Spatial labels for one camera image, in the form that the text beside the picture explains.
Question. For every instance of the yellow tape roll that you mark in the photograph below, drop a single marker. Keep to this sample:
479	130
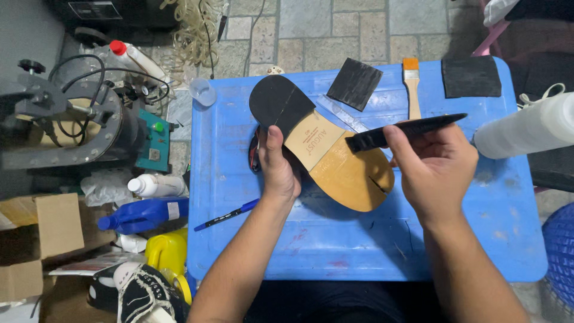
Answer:
183	288

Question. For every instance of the small white bottle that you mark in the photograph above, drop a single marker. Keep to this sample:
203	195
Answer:
132	243

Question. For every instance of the clear plastic ruler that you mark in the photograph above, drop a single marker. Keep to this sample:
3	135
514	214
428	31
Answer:
341	112

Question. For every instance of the person's left hand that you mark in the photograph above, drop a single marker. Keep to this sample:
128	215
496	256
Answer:
279	172

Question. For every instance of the blue plastic jug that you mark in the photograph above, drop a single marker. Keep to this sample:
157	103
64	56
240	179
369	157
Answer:
143	214

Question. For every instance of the rectangular black rubber piece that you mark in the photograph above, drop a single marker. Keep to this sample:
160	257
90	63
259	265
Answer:
471	77

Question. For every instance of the yellow plastic jug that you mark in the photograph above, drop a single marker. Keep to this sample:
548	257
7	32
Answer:
167	251

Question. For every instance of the orange bristle paint brush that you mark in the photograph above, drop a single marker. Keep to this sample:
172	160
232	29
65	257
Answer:
411	87

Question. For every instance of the black rubber sole sheet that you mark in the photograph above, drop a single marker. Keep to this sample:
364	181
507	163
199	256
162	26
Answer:
406	131

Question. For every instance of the blue capped pen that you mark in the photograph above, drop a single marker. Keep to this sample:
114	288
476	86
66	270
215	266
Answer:
228	215

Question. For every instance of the person's black trousers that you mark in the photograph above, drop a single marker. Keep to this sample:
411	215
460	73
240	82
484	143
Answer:
332	301

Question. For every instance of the grey shoe press machine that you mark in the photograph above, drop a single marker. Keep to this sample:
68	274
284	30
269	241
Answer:
71	121

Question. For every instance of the white plastic bottle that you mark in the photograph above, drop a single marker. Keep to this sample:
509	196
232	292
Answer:
154	185

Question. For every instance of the white bottle with red cap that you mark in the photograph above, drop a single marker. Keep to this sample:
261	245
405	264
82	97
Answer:
137	58

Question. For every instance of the cardboard box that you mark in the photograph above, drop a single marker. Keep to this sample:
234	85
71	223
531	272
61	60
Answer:
40	242

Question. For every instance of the person's right hand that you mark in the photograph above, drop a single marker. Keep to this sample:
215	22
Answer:
432	172

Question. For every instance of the blue plastic basket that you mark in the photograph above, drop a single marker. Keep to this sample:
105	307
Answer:
560	251

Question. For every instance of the tan leather-soled shoe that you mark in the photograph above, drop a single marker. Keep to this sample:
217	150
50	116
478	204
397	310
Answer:
320	146

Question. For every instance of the pink plastic stool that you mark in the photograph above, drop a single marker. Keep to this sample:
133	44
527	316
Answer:
491	36

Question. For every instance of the crumpled clear plastic bag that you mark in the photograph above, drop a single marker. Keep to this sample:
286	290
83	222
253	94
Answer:
105	185

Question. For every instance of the square black rubber piece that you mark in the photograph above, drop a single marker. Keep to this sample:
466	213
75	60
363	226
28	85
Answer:
354	83

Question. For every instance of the clear plastic cup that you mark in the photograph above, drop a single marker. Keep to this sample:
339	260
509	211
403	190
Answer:
202	92

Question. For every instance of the translucent white plastic roll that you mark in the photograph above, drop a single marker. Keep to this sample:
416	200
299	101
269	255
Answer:
529	128

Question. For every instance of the blue plastic table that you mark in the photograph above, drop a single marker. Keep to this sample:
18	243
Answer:
448	233

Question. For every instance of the black and white sneaker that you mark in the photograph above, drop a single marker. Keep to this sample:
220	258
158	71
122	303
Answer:
143	294

